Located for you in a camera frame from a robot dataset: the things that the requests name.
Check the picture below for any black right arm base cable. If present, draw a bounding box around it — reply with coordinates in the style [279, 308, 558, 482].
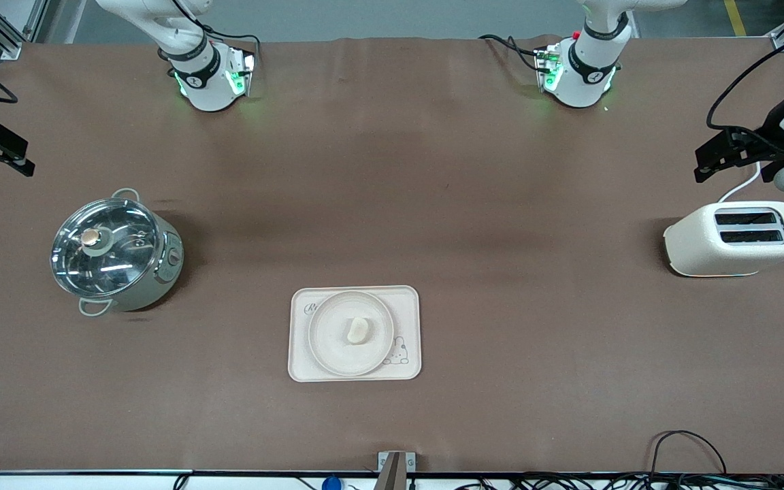
[198, 22, 261, 56]

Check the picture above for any glass pot lid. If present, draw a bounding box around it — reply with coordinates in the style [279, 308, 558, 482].
[50, 197, 161, 298]

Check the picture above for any grey metal bracket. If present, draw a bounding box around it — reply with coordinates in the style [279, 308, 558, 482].
[377, 451, 417, 490]

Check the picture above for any black left arm base cable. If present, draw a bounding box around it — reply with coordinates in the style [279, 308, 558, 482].
[477, 33, 544, 73]

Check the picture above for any black looped cable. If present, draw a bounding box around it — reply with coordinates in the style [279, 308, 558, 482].
[649, 430, 728, 477]

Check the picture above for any cream two-slot toaster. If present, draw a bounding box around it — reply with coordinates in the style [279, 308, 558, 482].
[663, 201, 784, 278]

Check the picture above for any brown table cloth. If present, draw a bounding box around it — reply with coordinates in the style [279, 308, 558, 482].
[0, 35, 784, 474]

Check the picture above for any beige rabbit print tray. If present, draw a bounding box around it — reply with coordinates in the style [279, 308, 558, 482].
[288, 285, 422, 382]

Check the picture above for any round beige plate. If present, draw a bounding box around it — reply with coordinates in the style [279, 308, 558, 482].
[308, 291, 395, 376]

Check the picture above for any white toaster cord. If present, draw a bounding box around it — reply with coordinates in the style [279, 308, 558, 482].
[717, 162, 762, 203]

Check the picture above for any steel pot with glass lid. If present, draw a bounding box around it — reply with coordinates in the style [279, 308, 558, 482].
[50, 189, 185, 317]

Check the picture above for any black arm base cable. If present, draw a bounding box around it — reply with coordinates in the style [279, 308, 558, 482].
[198, 22, 261, 56]
[477, 33, 544, 73]

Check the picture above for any black cable bundle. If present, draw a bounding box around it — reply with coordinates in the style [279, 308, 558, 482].
[460, 472, 784, 490]

